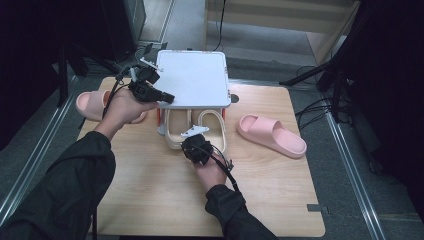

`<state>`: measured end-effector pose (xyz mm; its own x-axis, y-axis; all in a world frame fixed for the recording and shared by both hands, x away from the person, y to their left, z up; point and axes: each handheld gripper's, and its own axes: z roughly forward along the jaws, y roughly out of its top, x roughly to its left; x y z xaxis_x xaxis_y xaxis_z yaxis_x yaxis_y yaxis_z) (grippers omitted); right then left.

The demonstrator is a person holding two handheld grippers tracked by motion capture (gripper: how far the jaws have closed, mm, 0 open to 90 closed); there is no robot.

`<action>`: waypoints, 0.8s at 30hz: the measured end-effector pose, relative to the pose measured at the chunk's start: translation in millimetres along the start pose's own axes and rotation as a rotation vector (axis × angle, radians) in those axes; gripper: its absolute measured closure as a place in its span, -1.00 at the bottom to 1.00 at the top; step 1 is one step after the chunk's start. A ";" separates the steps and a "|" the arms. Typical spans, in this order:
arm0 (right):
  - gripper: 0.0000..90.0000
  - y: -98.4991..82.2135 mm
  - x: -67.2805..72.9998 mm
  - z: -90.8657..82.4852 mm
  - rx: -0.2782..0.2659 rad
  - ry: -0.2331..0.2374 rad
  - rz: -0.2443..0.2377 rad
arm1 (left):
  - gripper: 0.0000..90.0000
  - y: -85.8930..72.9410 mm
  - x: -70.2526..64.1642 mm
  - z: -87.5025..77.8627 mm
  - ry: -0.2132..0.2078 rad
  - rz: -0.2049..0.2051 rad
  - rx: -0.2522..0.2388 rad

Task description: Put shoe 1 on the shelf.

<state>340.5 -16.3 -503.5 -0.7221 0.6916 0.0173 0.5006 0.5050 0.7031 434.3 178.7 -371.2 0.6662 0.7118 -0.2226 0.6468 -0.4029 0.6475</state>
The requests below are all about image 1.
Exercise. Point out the small dark floor bracket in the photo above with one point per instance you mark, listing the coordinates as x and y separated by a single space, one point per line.
148 48

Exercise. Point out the black curtain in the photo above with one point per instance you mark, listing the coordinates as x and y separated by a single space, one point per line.
393 83
30 50

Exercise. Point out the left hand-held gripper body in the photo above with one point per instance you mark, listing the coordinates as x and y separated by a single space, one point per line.
145 90

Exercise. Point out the black cabinet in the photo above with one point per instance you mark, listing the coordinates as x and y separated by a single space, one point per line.
123 26

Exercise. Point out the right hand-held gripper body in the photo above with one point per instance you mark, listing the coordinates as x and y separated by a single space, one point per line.
198 150

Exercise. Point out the metal floor rail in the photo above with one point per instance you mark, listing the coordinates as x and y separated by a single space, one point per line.
36 156
353 170

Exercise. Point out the cream perforated clog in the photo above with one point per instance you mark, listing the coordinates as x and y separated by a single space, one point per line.
176 125
216 130

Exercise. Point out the black metal stand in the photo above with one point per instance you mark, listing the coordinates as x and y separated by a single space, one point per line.
336 80

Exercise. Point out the person's left hand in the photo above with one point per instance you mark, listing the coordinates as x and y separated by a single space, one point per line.
121 110

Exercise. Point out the person's right hand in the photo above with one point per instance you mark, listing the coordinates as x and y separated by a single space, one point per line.
213 173

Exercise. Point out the light wooden shelf unit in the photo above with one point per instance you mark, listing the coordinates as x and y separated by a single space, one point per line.
266 15

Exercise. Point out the black tripod stand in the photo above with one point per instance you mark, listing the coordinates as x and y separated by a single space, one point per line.
62 73

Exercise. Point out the grey tape piece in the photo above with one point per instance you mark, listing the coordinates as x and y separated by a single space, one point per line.
315 208

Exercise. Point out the white two-tier shoe rack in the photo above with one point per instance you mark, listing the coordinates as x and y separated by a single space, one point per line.
193 78

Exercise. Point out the pink slide slipper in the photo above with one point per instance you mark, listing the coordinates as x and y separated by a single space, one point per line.
90 105
276 135

